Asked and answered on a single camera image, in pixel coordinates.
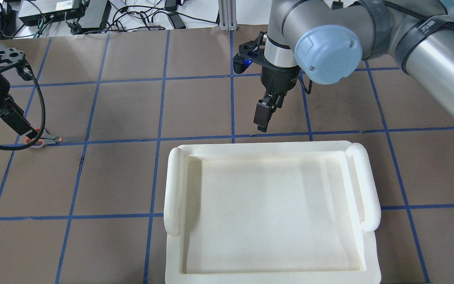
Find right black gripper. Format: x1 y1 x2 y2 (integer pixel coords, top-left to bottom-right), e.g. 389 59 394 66
253 66 301 133

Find grey orange scissors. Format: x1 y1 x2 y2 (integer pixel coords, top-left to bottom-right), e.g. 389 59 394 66
31 128 84 149

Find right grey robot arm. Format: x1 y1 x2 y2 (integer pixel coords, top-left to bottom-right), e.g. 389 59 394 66
233 0 454 132

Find cream plastic tray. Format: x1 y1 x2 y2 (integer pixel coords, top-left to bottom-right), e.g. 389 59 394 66
163 140 381 284

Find brown gridded table mat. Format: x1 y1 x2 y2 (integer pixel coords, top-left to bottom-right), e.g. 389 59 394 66
0 26 454 284

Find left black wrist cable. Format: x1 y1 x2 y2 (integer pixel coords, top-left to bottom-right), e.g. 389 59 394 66
0 65 47 151

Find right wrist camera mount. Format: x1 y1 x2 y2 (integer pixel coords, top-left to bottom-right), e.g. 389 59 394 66
233 31 269 74

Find aluminium frame post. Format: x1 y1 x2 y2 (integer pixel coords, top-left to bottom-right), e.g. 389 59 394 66
218 0 238 31

